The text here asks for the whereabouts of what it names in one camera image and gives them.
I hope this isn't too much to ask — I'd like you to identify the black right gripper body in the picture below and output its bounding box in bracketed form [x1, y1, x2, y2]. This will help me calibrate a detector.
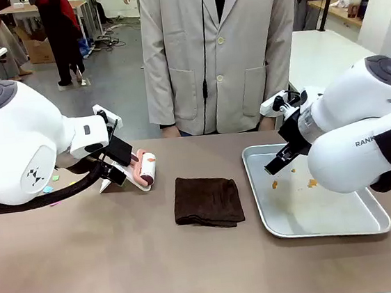
[274, 105, 315, 159]

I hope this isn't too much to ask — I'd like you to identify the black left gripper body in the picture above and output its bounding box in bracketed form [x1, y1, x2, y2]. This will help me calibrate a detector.
[104, 134, 136, 169]

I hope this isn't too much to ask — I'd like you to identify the pink handled lint roller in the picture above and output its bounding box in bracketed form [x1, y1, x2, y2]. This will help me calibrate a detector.
[128, 146, 161, 189]

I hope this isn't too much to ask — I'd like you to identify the dark brown cloth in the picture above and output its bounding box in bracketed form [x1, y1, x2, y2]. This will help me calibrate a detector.
[170, 171, 247, 234]

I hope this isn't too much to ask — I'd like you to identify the person's left forearm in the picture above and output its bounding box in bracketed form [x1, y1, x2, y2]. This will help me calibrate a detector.
[257, 38, 302, 119]

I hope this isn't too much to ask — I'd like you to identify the person's right forearm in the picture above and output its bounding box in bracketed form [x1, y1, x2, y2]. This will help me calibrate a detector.
[143, 64, 180, 128]

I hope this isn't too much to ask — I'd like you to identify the person's left hand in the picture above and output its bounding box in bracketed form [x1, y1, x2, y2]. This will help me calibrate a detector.
[259, 116, 278, 132]

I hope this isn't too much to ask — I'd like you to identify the person's right hand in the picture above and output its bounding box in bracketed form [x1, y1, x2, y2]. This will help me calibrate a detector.
[160, 122, 181, 140]

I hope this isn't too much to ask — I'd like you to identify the white paper sheet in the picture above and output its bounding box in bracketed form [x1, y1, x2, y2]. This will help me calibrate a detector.
[97, 173, 154, 198]

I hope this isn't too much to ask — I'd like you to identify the metal tray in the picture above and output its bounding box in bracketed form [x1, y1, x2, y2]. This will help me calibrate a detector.
[240, 132, 391, 248]

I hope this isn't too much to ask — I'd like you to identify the person in beige jacket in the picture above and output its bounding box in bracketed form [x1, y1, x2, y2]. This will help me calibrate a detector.
[136, 0, 312, 143]

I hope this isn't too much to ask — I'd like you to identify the wooden workbench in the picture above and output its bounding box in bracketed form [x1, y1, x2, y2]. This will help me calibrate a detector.
[307, 0, 365, 33]

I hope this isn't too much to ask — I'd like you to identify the cardboard box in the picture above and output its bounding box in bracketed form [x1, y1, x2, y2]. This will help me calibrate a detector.
[24, 34, 56, 66]

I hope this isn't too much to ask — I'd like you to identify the bystander in red and black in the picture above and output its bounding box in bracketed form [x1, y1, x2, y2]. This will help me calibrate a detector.
[33, 0, 89, 90]

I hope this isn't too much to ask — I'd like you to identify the dark bottle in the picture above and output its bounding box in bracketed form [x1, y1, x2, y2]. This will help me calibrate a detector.
[356, 0, 374, 20]

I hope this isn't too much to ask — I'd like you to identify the wooden desk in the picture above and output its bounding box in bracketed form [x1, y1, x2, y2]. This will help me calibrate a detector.
[0, 0, 103, 49]

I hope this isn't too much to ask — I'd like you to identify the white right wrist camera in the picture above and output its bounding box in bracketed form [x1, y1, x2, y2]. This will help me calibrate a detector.
[257, 87, 305, 119]

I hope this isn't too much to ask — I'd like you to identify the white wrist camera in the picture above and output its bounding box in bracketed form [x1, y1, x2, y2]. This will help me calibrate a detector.
[257, 87, 305, 119]
[91, 100, 127, 144]

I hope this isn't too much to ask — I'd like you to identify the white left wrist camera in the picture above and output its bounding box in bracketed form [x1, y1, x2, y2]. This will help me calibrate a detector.
[91, 100, 127, 144]

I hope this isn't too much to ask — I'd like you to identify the black left arm cable sleeve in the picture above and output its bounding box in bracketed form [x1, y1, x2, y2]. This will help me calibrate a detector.
[0, 155, 110, 214]

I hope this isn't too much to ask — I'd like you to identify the black clip-on microphone cable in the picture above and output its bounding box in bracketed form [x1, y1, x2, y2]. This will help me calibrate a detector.
[191, 0, 220, 133]

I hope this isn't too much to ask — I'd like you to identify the tangle of floor cables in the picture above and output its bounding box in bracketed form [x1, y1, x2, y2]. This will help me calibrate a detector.
[93, 31, 122, 54]

